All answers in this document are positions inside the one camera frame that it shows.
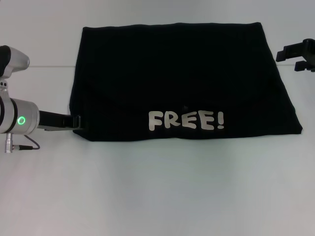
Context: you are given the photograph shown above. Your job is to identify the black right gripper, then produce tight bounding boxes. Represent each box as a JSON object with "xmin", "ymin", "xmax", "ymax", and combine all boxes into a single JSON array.
[{"xmin": 276, "ymin": 38, "xmax": 315, "ymax": 73}]

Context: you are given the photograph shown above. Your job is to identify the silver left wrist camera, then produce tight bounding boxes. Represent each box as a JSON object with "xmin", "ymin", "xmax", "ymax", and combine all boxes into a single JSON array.
[{"xmin": 0, "ymin": 45, "xmax": 31, "ymax": 99}]

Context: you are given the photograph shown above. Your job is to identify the left arm cable with plug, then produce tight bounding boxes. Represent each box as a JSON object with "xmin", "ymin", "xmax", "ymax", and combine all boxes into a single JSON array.
[{"xmin": 4, "ymin": 133, "xmax": 41, "ymax": 153}]

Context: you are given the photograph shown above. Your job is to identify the black t-shirt with FREE print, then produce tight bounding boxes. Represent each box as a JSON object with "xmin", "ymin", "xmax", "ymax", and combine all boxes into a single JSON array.
[{"xmin": 68, "ymin": 22, "xmax": 303, "ymax": 143}]

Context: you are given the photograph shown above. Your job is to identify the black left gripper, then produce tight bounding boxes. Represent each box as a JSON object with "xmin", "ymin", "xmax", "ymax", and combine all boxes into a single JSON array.
[{"xmin": 37, "ymin": 110, "xmax": 84, "ymax": 131}]

